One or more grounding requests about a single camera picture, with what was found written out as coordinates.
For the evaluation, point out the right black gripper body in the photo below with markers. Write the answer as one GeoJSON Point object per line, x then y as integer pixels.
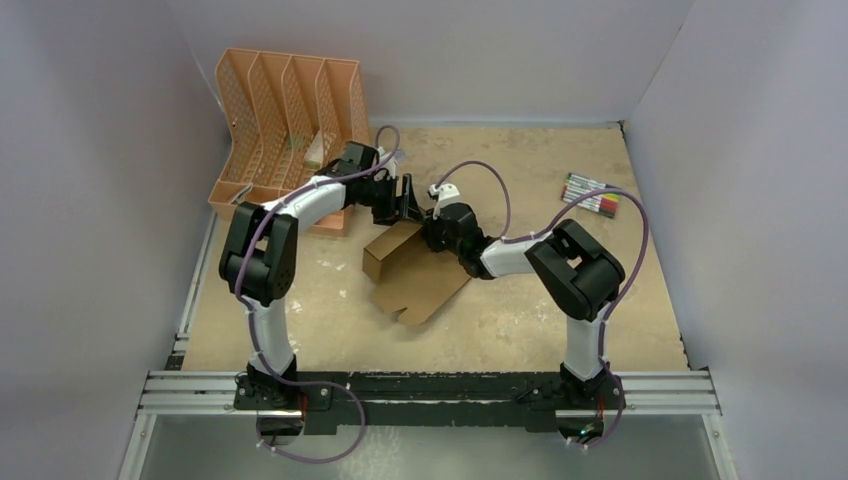
{"type": "Point", "coordinates": [438, 230]}

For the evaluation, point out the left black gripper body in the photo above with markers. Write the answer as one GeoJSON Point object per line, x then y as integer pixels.
{"type": "Point", "coordinates": [382, 199]}

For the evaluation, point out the brown cardboard box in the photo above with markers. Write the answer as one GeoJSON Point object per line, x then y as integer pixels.
{"type": "Point", "coordinates": [410, 280]}

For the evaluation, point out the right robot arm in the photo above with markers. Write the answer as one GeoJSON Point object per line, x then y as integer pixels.
{"type": "Point", "coordinates": [579, 274]}

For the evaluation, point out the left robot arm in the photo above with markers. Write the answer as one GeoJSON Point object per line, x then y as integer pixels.
{"type": "Point", "coordinates": [260, 253]}

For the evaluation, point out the white card in organizer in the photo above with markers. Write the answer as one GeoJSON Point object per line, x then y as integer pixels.
{"type": "Point", "coordinates": [314, 155]}

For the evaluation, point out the orange plastic file organizer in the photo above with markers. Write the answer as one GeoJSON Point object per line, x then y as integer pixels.
{"type": "Point", "coordinates": [274, 105]}

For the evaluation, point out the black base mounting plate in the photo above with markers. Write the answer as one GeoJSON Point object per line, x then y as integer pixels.
{"type": "Point", "coordinates": [538, 402]}

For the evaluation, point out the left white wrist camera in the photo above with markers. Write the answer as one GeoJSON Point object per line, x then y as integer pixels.
{"type": "Point", "coordinates": [389, 162]}

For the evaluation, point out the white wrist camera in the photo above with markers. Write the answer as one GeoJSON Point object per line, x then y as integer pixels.
{"type": "Point", "coordinates": [389, 162]}
{"type": "Point", "coordinates": [443, 194]}

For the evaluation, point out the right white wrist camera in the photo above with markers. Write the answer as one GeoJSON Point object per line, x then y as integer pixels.
{"type": "Point", "coordinates": [443, 194]}

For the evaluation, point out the aluminium rail frame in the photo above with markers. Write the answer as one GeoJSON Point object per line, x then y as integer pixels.
{"type": "Point", "coordinates": [680, 393]}

